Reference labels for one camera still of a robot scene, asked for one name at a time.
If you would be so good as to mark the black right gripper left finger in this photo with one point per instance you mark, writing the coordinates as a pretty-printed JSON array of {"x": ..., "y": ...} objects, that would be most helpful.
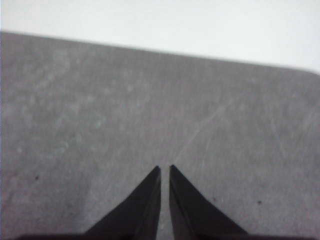
[{"x": 140, "y": 212}]

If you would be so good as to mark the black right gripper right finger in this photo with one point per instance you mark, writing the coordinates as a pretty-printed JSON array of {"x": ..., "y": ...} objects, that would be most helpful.
[{"x": 190, "y": 212}]

